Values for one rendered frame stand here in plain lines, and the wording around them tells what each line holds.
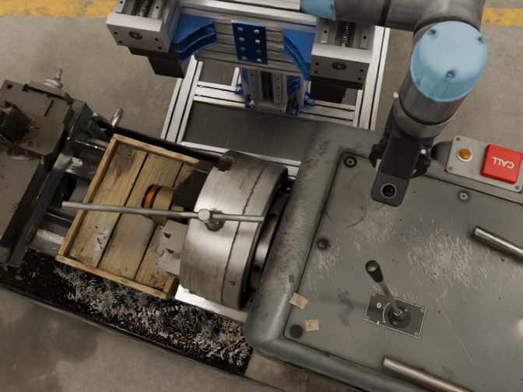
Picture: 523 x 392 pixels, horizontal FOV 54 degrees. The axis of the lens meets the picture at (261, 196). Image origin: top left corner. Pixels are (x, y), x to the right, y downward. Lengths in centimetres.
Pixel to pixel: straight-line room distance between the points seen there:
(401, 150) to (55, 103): 98
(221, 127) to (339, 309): 139
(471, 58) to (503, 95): 202
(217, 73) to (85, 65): 73
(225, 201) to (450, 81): 50
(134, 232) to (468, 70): 96
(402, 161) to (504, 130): 181
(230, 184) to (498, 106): 181
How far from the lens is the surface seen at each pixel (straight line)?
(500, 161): 100
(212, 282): 99
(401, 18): 67
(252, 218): 86
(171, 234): 109
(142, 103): 252
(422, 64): 59
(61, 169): 147
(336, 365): 88
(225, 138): 213
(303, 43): 134
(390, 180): 75
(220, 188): 96
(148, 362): 221
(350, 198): 93
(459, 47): 61
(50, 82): 149
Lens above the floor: 213
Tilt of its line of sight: 72 degrees down
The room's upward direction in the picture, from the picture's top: 9 degrees counter-clockwise
